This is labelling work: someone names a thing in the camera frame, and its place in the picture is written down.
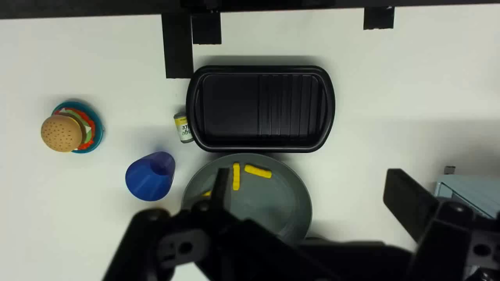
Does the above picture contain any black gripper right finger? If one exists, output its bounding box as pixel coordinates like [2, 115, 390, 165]
[383, 169, 500, 281]

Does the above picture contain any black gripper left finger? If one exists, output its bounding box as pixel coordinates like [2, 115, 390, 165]
[102, 168, 335, 281]

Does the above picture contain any blue plastic cup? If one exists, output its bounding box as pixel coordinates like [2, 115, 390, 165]
[124, 151, 177, 204]

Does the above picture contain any small can yellow label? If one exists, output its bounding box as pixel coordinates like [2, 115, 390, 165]
[172, 110, 196, 146]

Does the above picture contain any grey frying pan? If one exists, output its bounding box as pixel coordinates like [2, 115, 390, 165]
[182, 152, 315, 247]

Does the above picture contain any small blue plate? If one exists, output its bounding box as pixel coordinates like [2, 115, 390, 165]
[51, 99, 107, 155]

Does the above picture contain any toy burger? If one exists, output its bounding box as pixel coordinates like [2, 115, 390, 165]
[40, 113, 87, 154]

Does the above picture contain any black ridged grill tray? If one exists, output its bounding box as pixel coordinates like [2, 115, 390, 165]
[185, 65, 338, 155]

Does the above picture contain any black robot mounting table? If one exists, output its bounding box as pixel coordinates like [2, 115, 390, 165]
[0, 0, 500, 21]

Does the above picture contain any long black strip bracket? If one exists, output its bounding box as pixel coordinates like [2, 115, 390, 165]
[162, 13, 196, 80]

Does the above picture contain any short black block bracket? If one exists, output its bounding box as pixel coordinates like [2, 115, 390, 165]
[191, 10, 224, 46]

